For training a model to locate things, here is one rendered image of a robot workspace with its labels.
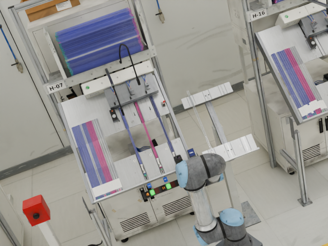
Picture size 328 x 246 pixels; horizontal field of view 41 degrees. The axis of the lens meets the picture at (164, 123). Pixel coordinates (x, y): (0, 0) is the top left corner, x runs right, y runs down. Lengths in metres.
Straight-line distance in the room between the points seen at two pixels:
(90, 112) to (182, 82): 1.98
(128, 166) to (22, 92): 2.00
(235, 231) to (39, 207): 1.30
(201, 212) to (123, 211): 1.20
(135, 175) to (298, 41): 1.47
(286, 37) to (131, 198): 1.60
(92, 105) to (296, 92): 1.37
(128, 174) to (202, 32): 2.24
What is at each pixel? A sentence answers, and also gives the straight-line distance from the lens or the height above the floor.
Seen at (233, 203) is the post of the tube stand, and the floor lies 0.18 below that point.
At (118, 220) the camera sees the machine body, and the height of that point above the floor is 0.25.
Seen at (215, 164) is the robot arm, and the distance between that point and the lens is 2.05.
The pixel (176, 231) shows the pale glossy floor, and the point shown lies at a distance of 3.47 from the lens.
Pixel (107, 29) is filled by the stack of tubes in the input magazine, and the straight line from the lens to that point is 2.83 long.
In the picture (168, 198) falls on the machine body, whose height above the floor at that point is 0.27.
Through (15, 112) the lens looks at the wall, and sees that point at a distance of 4.66.
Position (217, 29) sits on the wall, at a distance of 4.71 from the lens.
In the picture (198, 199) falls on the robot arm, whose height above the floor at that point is 0.99.
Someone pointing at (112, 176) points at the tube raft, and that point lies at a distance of 2.84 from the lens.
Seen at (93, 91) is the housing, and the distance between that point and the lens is 2.92.
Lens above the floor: 2.40
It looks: 30 degrees down
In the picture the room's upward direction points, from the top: 17 degrees counter-clockwise
